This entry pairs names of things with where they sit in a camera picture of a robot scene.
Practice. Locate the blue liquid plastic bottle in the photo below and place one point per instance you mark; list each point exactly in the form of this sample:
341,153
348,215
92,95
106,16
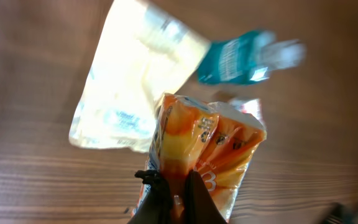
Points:
249,58

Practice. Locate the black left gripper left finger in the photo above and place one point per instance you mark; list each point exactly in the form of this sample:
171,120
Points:
156,207

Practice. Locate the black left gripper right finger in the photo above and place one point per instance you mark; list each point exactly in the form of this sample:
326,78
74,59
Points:
199,206

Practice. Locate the red white small box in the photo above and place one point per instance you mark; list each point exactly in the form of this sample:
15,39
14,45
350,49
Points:
251,106

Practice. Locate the white plastic pouch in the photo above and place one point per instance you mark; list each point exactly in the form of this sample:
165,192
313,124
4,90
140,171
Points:
143,53

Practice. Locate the orange snack packet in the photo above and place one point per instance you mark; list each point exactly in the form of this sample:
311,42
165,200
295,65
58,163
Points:
214,139

